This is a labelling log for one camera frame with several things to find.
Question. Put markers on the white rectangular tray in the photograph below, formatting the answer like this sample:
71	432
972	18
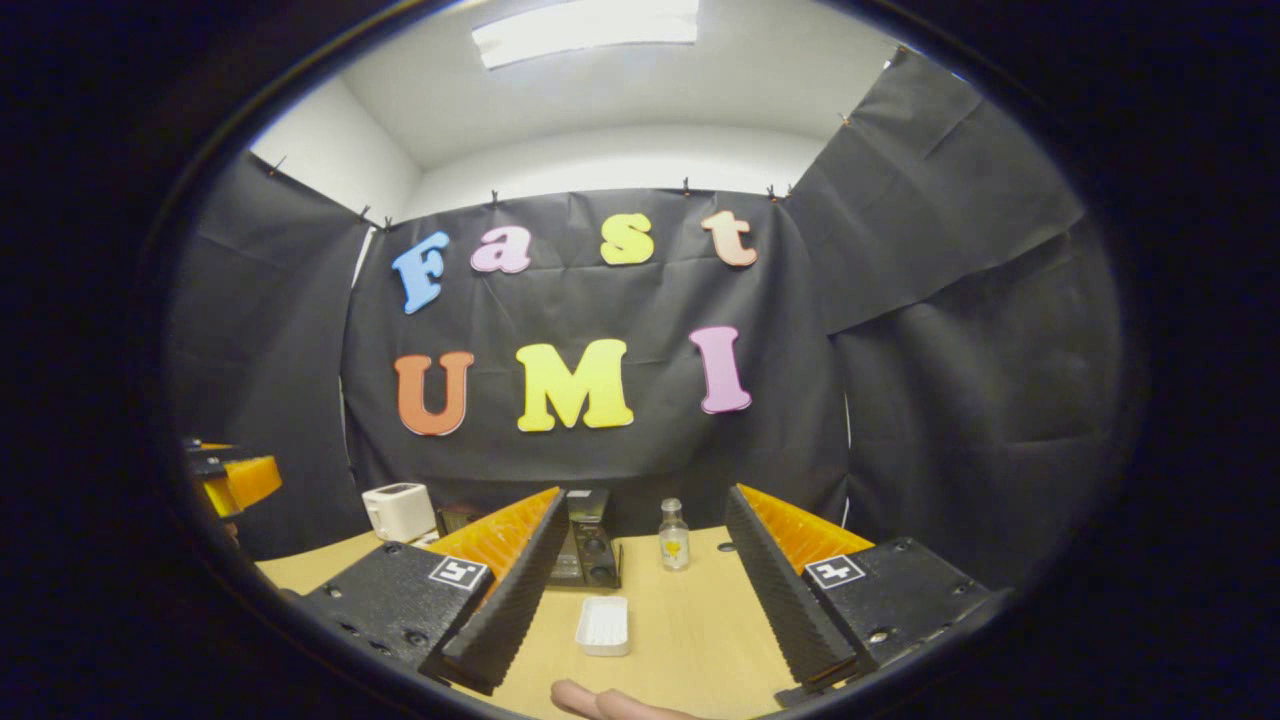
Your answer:
603	626

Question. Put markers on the black electric oven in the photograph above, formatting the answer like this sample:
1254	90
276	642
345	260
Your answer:
592	550

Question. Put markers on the white toaster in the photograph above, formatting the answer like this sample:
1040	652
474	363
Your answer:
398	512

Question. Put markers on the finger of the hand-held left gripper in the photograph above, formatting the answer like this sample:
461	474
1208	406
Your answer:
255	480

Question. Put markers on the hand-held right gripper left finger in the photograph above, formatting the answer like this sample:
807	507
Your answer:
515	600

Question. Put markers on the clear bottle with yellow label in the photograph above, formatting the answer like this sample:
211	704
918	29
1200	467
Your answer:
674	545

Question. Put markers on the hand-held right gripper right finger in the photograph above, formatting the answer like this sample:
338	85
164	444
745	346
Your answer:
775	590

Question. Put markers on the large ceiling light panel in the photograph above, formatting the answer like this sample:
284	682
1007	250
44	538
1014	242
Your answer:
585	30

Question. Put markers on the black backdrop cloth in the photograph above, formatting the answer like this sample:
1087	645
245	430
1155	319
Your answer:
950	400

